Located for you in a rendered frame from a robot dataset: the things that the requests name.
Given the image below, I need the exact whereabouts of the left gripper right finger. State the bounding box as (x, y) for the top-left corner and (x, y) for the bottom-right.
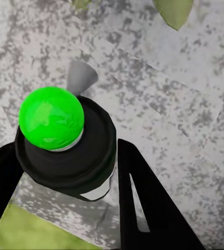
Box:
(117, 139), (206, 250)

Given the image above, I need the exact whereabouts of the insectifuge atomizer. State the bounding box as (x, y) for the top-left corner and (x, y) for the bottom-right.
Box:
(15, 60), (118, 202)

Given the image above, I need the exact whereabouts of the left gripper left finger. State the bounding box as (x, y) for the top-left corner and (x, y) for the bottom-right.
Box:
(0, 142), (24, 219)

